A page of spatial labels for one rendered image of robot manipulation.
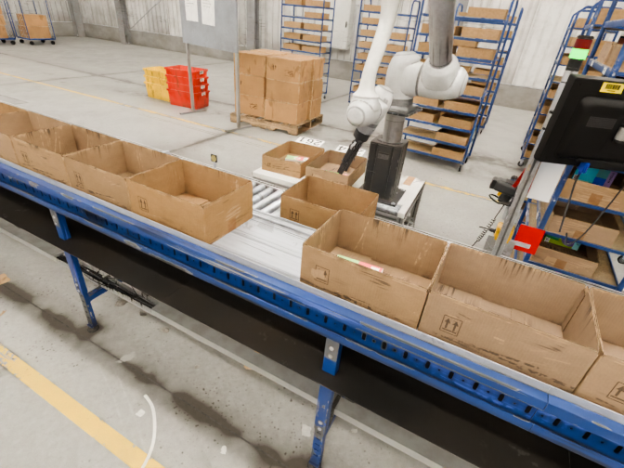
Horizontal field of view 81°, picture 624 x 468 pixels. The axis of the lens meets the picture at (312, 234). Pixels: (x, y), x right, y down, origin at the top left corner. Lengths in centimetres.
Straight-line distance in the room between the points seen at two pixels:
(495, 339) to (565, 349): 15
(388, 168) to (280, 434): 144
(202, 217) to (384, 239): 65
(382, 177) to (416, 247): 89
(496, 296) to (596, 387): 37
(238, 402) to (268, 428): 20
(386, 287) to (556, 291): 53
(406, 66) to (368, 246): 100
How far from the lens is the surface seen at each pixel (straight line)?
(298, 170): 232
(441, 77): 192
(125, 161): 209
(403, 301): 108
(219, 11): 600
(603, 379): 114
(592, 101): 158
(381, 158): 210
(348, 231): 138
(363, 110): 150
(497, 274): 131
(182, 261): 149
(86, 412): 214
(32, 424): 221
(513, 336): 107
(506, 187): 182
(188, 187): 180
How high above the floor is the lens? 166
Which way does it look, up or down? 31 degrees down
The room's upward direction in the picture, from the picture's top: 5 degrees clockwise
